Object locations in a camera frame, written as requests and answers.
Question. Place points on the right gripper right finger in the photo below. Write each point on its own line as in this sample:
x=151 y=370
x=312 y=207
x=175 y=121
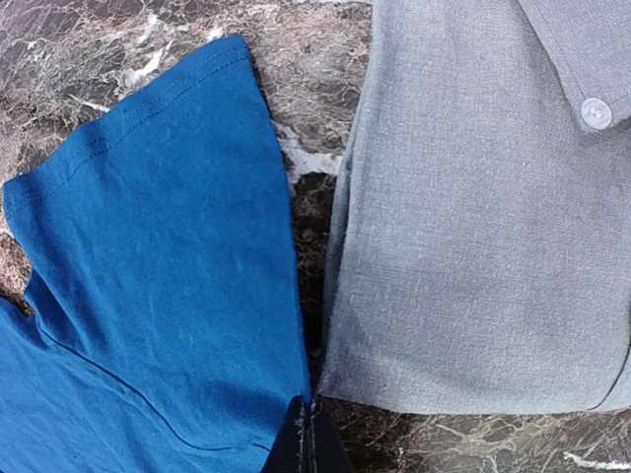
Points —
x=327 y=453

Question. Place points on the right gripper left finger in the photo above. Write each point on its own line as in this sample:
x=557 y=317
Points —
x=288 y=452

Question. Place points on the blue printed t-shirt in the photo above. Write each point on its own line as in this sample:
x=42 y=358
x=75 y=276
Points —
x=166 y=333

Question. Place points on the grey button shirt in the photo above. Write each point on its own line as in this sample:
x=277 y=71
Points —
x=479 y=252

